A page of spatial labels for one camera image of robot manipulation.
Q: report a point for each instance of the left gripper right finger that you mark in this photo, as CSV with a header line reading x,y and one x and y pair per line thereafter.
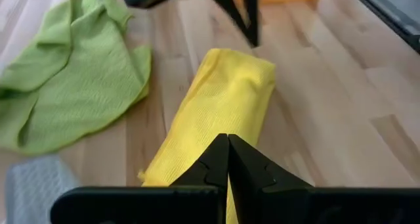
x,y
295,204

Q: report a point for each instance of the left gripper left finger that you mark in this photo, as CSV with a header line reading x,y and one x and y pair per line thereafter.
x,y
164,204

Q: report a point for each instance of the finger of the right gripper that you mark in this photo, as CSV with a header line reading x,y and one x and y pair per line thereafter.
x,y
252,13
226,4

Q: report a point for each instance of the yellow microfiber towel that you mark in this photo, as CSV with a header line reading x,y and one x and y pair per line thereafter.
x,y
223,102

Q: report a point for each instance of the grey microfiber towel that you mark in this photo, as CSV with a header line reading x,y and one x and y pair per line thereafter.
x,y
36,191

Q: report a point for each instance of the green microfiber towel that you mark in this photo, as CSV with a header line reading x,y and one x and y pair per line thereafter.
x,y
75,86

